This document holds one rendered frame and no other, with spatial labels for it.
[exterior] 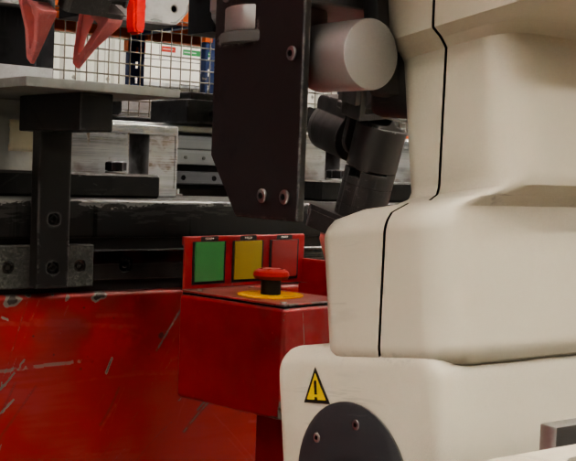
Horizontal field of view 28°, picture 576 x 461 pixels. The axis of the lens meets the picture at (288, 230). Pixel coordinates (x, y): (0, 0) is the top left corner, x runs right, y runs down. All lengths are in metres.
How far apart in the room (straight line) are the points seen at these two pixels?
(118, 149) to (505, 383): 0.90
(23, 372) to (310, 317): 0.34
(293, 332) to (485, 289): 0.54
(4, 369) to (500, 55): 0.79
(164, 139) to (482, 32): 0.90
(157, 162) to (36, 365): 0.35
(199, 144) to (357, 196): 0.66
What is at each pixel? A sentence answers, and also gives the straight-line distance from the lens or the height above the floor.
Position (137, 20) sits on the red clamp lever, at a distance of 1.46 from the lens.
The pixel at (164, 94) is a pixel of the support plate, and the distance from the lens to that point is 1.24.
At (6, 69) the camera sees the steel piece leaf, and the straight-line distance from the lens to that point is 1.36.
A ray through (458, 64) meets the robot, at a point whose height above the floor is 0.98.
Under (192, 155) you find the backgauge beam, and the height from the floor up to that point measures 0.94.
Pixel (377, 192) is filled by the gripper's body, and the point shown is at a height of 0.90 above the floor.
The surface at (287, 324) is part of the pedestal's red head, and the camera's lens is 1.18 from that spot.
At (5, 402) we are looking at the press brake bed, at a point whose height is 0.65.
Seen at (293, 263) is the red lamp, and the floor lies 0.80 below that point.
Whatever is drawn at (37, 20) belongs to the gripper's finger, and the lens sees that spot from 1.23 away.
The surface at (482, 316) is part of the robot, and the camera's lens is 0.67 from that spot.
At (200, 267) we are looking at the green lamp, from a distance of 1.29.
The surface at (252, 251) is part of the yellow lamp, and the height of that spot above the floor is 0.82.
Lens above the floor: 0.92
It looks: 3 degrees down
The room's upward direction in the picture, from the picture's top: 2 degrees clockwise
